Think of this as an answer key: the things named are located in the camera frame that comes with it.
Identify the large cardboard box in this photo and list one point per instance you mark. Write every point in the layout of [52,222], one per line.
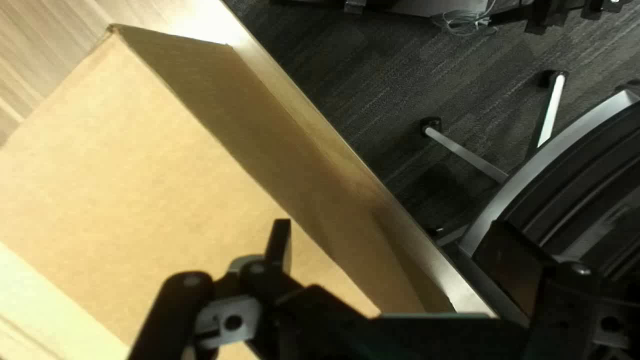
[133,201]

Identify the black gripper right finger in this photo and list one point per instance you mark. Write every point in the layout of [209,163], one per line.
[572,312]

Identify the black mesh office chair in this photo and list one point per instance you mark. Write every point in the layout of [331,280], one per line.
[572,181]

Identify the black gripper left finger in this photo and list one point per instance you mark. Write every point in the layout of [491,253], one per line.
[181,312]

